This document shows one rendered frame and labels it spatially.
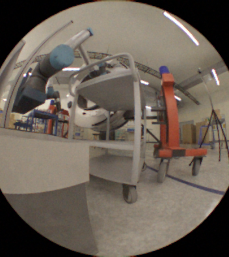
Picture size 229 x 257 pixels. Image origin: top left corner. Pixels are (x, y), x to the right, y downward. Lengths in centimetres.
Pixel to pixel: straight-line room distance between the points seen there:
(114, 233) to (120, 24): 427
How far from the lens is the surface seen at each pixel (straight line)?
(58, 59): 50
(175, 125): 84
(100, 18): 398
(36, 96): 55
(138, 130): 34
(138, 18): 396
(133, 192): 41
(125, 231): 37
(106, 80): 50
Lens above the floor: 33
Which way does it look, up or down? 6 degrees up
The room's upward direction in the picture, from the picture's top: 3 degrees clockwise
